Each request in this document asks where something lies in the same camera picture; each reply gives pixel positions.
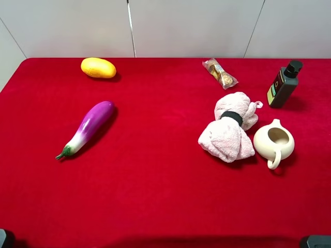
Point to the cream ceramic pitcher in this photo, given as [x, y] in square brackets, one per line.
[274, 143]

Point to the red tablecloth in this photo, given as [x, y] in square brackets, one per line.
[143, 180]

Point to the pink towel with black band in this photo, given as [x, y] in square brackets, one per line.
[226, 136]

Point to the purple eggplant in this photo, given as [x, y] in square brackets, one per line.
[92, 121]

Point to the wrapped snack packet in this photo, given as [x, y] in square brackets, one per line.
[215, 69]

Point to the yellow mango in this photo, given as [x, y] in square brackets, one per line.
[98, 68]

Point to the black pump bottle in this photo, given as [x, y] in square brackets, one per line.
[284, 84]

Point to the black base bottom right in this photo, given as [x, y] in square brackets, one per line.
[316, 241]

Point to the black base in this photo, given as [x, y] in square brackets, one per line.
[316, 241]
[7, 239]

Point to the black base bottom left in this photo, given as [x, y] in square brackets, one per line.
[7, 239]

